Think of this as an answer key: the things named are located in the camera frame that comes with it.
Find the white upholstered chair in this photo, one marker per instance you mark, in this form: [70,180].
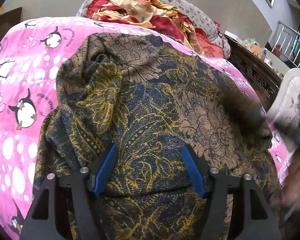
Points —
[286,106]

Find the dark wooden furniture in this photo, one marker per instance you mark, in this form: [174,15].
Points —
[8,20]

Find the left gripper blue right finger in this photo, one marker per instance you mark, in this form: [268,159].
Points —
[250,214]

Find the person right hand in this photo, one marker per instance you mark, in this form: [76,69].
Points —
[291,187]

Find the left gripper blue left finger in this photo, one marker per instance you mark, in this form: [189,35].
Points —
[48,217]

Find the grey floral pillow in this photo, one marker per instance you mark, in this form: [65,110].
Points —
[202,22]

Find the clutter on shelf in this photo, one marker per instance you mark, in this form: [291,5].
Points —
[252,46]

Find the brown batik floral garment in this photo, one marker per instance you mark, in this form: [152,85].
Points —
[151,99]

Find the metal railing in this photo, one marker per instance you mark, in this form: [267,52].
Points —
[285,45]

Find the dark carved wooden headboard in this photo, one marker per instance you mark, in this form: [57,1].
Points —
[263,80]

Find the pink penguin bed sheet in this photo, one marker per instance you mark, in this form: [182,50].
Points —
[31,54]

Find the red orange crumpled blanket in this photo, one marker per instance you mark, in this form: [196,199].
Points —
[152,14]

